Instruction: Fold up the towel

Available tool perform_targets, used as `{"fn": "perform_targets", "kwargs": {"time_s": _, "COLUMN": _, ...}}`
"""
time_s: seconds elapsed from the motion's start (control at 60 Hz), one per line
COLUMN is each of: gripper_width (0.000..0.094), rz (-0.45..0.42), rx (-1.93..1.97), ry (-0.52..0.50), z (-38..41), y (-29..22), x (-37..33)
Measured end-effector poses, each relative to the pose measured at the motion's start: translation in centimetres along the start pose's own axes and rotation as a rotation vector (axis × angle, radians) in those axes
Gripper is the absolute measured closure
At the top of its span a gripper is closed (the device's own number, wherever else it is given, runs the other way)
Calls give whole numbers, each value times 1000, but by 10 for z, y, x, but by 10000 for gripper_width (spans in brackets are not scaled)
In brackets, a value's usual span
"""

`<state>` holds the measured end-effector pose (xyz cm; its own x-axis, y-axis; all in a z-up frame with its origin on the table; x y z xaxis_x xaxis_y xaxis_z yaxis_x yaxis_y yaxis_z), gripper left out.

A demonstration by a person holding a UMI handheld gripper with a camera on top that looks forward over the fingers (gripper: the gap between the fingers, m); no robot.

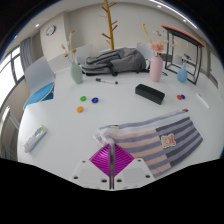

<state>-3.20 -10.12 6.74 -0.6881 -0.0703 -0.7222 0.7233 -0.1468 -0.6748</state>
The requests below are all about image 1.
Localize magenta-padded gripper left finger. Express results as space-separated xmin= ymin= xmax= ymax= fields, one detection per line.
xmin=71 ymin=143 xmax=113 ymax=190

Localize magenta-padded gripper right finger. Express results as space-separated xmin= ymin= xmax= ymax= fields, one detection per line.
xmin=113 ymin=143 xmax=157 ymax=190

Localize pink grey striped towel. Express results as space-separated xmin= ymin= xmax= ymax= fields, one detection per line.
xmin=93 ymin=109 xmax=204 ymax=178

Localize white printed remote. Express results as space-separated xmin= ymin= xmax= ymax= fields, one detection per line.
xmin=22 ymin=124 xmax=48 ymax=154

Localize black rectangular box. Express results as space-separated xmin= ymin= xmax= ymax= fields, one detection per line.
xmin=134 ymin=83 xmax=166 ymax=106

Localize black and white marker pen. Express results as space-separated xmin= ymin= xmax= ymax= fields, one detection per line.
xmin=95 ymin=77 xmax=119 ymax=85

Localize green vase with dried stems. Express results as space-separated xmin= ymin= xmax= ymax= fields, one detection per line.
xmin=60 ymin=29 xmax=84 ymax=85

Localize pink vase with flowers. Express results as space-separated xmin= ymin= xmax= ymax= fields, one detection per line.
xmin=141 ymin=22 xmax=166 ymax=83

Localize white bar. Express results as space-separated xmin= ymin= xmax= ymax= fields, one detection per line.
xmin=195 ymin=92 xmax=211 ymax=110

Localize grey backpack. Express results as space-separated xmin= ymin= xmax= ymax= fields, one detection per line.
xmin=81 ymin=47 xmax=151 ymax=77

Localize white chair with blue seat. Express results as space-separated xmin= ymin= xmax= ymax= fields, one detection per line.
xmin=23 ymin=56 xmax=57 ymax=110

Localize blue vase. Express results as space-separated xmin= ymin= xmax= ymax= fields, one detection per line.
xmin=176 ymin=64 xmax=189 ymax=84

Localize window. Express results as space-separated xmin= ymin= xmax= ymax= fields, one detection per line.
xmin=0 ymin=46 xmax=25 ymax=108

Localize grey curtain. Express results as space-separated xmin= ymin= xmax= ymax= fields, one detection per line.
xmin=19 ymin=36 xmax=36 ymax=73

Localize yellow wooden coat rack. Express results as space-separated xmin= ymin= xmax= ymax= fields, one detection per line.
xmin=99 ymin=0 xmax=119 ymax=51

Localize long ceiling light strip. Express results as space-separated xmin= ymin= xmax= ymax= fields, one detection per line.
xmin=148 ymin=0 xmax=199 ymax=30

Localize recessed ceiling spotlights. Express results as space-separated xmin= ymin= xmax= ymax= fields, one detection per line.
xmin=34 ymin=3 xmax=188 ymax=28

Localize white chair frame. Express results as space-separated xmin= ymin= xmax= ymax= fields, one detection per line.
xmin=0 ymin=105 xmax=19 ymax=159

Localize round wall clock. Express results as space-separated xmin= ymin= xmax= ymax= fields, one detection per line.
xmin=45 ymin=25 xmax=57 ymax=37

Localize black frame stand orange top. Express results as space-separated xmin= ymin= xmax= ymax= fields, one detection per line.
xmin=161 ymin=24 xmax=206 ymax=86

